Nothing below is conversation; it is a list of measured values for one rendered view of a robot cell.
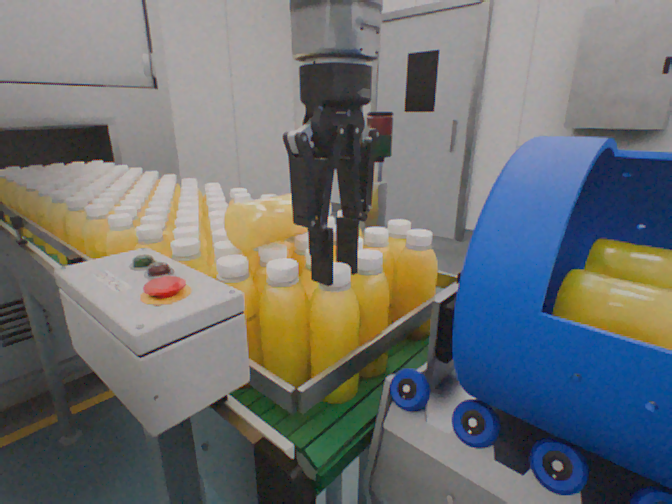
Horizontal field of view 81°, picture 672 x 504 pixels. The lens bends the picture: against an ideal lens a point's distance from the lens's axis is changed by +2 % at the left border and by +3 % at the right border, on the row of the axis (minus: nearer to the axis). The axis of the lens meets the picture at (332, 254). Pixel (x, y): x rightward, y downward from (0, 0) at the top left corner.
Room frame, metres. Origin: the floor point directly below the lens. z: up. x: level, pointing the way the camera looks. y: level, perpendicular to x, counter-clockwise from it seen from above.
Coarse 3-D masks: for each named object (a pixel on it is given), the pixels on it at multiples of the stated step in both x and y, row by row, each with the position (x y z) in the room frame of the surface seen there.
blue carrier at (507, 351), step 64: (512, 192) 0.32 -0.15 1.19; (576, 192) 0.29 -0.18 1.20; (640, 192) 0.42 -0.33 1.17; (512, 256) 0.28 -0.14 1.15; (576, 256) 0.48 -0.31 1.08; (512, 320) 0.27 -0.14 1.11; (512, 384) 0.27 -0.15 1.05; (576, 384) 0.23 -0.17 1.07; (640, 384) 0.21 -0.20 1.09; (640, 448) 0.21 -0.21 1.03
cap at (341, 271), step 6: (336, 264) 0.45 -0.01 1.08; (342, 264) 0.45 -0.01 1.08; (336, 270) 0.43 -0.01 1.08; (342, 270) 0.43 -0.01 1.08; (348, 270) 0.44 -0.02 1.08; (336, 276) 0.42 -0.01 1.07; (342, 276) 0.43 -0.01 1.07; (348, 276) 0.43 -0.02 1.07; (336, 282) 0.42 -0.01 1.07; (342, 282) 0.43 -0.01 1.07; (348, 282) 0.44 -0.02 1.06
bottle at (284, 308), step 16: (272, 288) 0.44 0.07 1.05; (288, 288) 0.44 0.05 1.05; (304, 288) 0.46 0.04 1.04; (272, 304) 0.43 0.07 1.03; (288, 304) 0.43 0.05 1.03; (304, 304) 0.44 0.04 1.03; (272, 320) 0.43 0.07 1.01; (288, 320) 0.43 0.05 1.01; (304, 320) 0.44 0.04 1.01; (272, 336) 0.43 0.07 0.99; (288, 336) 0.43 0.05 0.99; (304, 336) 0.44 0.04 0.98; (272, 352) 0.43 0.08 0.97; (288, 352) 0.43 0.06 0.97; (304, 352) 0.44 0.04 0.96; (272, 368) 0.43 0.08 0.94; (288, 368) 0.43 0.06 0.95; (304, 368) 0.44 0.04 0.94
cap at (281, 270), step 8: (272, 264) 0.46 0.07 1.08; (280, 264) 0.46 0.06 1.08; (288, 264) 0.46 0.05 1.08; (296, 264) 0.45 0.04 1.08; (272, 272) 0.44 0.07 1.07; (280, 272) 0.44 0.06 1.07; (288, 272) 0.44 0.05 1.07; (296, 272) 0.45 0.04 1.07; (272, 280) 0.44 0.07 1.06; (280, 280) 0.44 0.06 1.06; (288, 280) 0.44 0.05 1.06
